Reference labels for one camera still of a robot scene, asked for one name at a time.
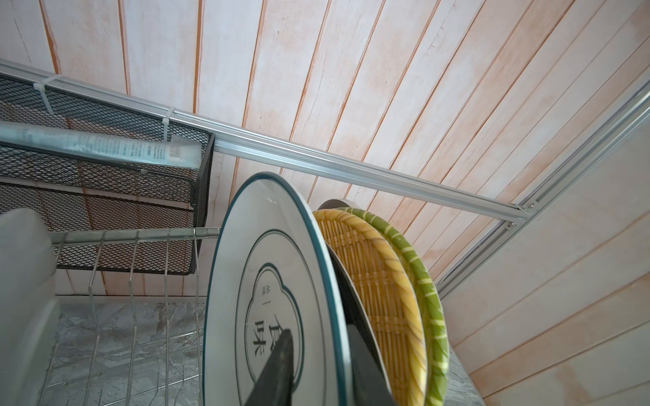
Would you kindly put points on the yellow green woven plate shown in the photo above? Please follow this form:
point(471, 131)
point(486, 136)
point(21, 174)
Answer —
point(429, 303)

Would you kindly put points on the rolled paper tube in basket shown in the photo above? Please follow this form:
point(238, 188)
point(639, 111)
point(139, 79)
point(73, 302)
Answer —
point(175, 153)

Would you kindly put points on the black mesh wall basket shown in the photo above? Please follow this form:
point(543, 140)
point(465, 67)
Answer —
point(83, 194)

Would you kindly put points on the orange woven bamboo plate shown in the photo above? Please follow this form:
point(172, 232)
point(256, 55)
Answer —
point(387, 297)

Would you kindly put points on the stainless steel dish rack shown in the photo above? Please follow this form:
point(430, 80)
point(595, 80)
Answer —
point(133, 338)

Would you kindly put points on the white plate green clover motif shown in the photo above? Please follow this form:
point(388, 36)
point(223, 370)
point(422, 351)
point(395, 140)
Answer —
point(271, 274)

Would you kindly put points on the black round plate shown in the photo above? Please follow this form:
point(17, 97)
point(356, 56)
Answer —
point(355, 315)

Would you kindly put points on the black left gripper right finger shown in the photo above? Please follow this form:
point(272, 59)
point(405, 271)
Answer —
point(370, 387)

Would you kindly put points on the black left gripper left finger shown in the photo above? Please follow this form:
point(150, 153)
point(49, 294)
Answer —
point(275, 384)

